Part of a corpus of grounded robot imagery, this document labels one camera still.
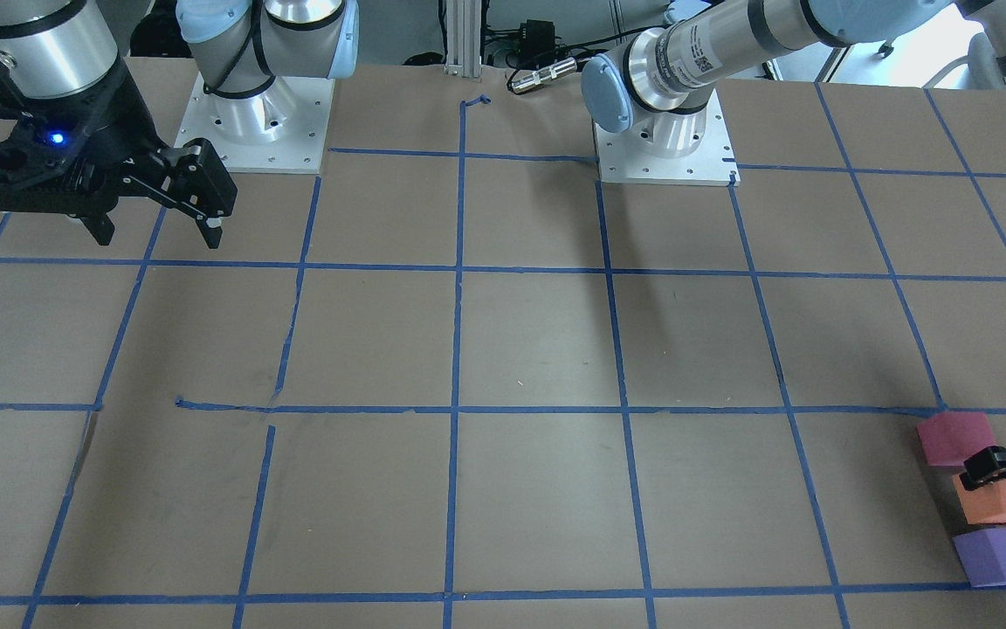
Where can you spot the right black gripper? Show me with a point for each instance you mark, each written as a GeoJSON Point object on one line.
{"type": "Point", "coordinates": [123, 122]}

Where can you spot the orange foam block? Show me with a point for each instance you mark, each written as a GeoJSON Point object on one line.
{"type": "Point", "coordinates": [985, 505]}

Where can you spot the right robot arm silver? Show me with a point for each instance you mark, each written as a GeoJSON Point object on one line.
{"type": "Point", "coordinates": [58, 48]}

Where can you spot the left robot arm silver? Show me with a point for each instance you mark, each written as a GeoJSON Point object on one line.
{"type": "Point", "coordinates": [674, 69]}

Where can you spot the red foam block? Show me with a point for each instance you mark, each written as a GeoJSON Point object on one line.
{"type": "Point", "coordinates": [949, 438]}

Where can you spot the purple foam block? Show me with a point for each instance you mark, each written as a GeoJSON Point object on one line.
{"type": "Point", "coordinates": [983, 556]}

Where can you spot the grey office chair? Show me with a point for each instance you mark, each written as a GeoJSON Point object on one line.
{"type": "Point", "coordinates": [983, 70]}

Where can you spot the black power adapter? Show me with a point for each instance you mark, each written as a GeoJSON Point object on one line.
{"type": "Point", "coordinates": [533, 36]}

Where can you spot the silver cylindrical connector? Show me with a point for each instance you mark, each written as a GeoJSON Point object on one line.
{"type": "Point", "coordinates": [539, 78]}

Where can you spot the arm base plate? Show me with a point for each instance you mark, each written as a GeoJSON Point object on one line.
{"type": "Point", "coordinates": [281, 131]}
{"type": "Point", "coordinates": [670, 148]}

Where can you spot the aluminium frame post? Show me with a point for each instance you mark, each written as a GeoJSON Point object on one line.
{"type": "Point", "coordinates": [462, 31]}

